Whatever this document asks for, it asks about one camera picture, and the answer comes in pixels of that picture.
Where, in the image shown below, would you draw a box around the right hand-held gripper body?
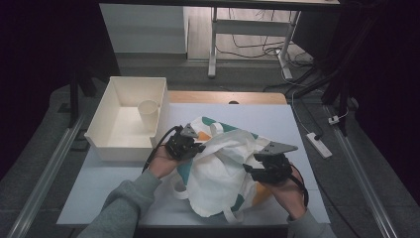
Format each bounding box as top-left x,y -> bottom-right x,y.
252,141 -> 298,184

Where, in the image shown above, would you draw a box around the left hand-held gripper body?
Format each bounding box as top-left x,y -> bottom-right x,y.
164,123 -> 200,162

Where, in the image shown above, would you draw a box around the white tote bag coloured patches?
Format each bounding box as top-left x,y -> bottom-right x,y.
169,115 -> 277,224

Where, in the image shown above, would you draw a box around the clear plastic cup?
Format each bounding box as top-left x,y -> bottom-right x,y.
138,99 -> 159,130

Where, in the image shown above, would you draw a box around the white plastic bin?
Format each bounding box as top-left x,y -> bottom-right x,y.
83,75 -> 170,164

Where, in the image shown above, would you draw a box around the person's left hand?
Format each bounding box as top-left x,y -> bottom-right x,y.
147,145 -> 183,179

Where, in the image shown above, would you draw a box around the person's right hand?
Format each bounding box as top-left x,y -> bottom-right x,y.
262,177 -> 307,221

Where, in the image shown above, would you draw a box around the white power strip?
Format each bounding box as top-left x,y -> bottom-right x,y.
305,131 -> 334,160

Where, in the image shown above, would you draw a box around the white table mat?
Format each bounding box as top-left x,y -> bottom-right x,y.
55,102 -> 332,228

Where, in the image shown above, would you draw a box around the black stand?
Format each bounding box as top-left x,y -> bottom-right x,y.
66,61 -> 97,129
321,64 -> 352,137

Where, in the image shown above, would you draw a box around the white cabinet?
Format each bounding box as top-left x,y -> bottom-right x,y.
99,3 -> 189,55

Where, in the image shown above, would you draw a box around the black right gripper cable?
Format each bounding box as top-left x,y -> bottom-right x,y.
289,164 -> 310,208

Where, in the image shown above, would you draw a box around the black plug with cable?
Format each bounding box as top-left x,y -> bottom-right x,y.
296,97 -> 325,141

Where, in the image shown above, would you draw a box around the white power strip cable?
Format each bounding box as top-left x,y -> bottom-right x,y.
290,88 -> 314,135

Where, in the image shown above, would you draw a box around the aluminium rail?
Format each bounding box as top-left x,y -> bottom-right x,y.
6,113 -> 88,238
331,126 -> 399,238

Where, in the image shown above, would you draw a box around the tangle of black floor cables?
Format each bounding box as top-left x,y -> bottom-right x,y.
215,7 -> 315,67

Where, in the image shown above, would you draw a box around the white desk frame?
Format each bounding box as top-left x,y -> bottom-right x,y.
207,6 -> 302,80

